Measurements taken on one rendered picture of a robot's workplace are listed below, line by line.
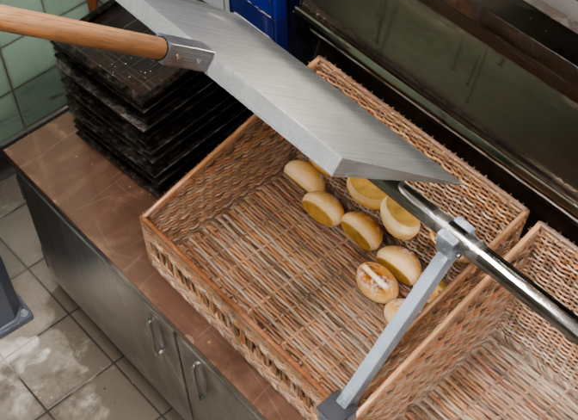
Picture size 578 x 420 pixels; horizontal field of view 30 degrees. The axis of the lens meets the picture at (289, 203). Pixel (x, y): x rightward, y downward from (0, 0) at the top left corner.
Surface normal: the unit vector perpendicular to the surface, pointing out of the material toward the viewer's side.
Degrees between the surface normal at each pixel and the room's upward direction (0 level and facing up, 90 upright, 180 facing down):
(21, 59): 90
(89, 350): 0
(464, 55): 70
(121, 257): 0
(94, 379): 0
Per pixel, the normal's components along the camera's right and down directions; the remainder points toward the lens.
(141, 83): -0.04, -0.63
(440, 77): -0.72, 0.28
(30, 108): 0.66, 0.56
